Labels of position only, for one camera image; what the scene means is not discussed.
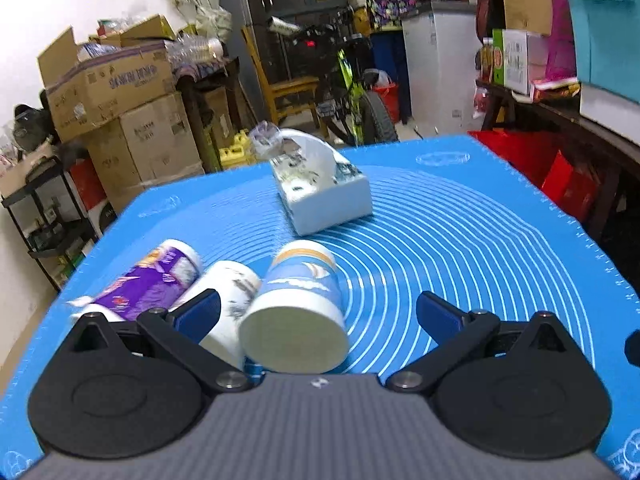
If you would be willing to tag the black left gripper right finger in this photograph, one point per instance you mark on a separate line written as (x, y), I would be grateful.
(520, 390)

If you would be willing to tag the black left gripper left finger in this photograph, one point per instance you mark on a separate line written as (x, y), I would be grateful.
(124, 389)

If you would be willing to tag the blue sailboat paper cup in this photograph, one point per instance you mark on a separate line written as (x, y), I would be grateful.
(296, 322)

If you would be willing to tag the purple paper cup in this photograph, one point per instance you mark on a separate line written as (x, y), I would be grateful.
(156, 281)

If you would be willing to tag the white patterned paper cup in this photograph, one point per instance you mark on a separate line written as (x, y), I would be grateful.
(237, 286)

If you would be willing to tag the dark wooden side table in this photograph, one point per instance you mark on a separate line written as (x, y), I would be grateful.
(604, 149)

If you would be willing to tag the blue silicone baking mat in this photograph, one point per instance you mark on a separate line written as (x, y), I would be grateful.
(448, 216)

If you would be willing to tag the black metal shelf rack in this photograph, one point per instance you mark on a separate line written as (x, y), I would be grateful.
(46, 207)

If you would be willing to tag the red bag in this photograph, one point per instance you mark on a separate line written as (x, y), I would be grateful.
(571, 184)

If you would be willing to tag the lower cardboard box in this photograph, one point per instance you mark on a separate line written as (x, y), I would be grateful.
(150, 146)

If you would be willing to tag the cardboard box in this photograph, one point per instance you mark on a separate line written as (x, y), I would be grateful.
(150, 146)
(89, 85)

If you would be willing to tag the yellow plastic jug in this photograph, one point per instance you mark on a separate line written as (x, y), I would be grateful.
(239, 154)

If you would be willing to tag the white tissue box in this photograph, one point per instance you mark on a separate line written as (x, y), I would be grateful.
(318, 186)

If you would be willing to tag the green and white carton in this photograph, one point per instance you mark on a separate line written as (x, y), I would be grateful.
(520, 58)

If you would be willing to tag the upper cardboard box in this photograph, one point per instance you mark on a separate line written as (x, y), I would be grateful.
(89, 85)

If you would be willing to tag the black and green bicycle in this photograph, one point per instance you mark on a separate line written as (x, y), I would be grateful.
(341, 59)

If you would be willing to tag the red bucket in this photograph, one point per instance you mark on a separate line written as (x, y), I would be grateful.
(389, 95)

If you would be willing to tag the teal plastic storage bin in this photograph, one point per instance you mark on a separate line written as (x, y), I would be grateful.
(607, 38)

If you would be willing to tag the wooden chair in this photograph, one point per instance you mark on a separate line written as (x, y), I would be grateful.
(285, 98)

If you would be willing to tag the white refrigerator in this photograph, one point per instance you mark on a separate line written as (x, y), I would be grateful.
(441, 46)

